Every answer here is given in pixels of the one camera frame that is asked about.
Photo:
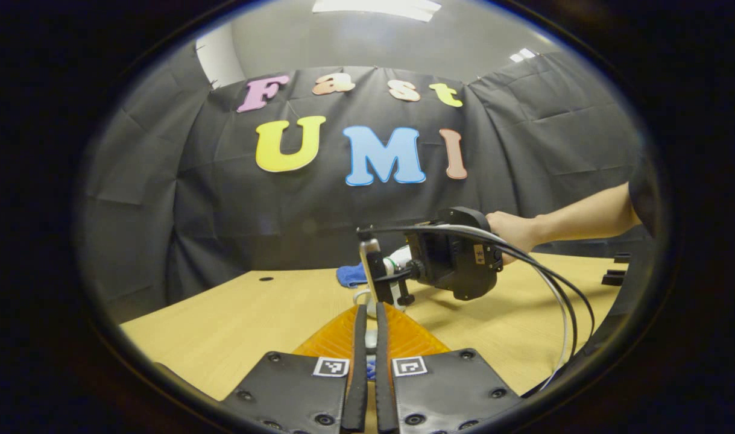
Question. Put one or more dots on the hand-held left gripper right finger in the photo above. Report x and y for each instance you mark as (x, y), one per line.
(384, 374)

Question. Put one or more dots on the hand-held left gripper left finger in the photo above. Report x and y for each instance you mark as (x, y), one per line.
(356, 374)

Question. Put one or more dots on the white water bottle green label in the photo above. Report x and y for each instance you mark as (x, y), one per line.
(398, 259)

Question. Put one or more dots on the blue towel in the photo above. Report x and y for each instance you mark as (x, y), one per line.
(350, 276)

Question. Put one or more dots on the small black block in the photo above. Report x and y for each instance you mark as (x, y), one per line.
(622, 258)
(613, 278)

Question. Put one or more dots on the black backdrop cloth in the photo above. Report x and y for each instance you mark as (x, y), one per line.
(222, 229)

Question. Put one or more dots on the person's dark shirt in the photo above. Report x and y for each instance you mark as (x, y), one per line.
(644, 196)

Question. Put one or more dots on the small ceiling light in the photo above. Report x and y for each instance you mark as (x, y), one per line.
(522, 55)

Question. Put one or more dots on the large ceiling light panel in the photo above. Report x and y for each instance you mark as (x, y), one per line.
(376, 7)

